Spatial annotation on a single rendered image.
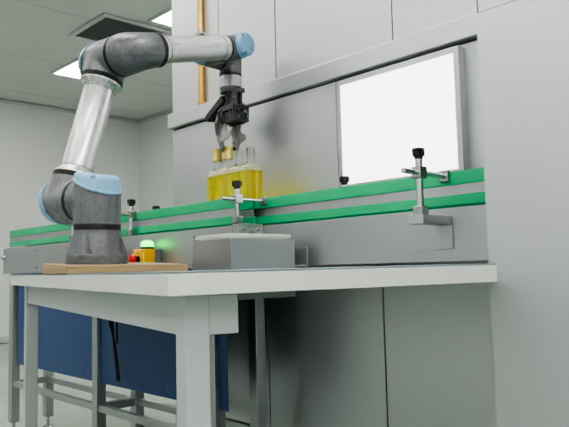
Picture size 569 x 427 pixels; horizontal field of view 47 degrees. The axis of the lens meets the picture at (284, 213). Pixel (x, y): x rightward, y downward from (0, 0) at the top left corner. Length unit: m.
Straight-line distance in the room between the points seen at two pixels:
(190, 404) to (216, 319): 0.13
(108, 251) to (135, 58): 0.53
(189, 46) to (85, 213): 0.59
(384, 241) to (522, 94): 0.55
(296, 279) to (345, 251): 0.73
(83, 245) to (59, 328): 1.34
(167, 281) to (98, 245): 0.73
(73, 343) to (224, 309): 1.89
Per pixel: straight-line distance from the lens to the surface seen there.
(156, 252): 2.22
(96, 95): 1.88
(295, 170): 2.14
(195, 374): 1.00
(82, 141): 1.84
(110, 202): 1.67
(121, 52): 1.84
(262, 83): 2.37
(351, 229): 1.72
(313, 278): 1.03
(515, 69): 1.32
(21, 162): 8.10
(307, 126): 2.12
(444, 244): 1.55
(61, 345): 2.97
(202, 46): 1.98
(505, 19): 1.36
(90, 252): 1.65
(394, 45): 1.96
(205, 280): 0.95
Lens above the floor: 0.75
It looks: 5 degrees up
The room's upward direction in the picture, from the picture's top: 1 degrees counter-clockwise
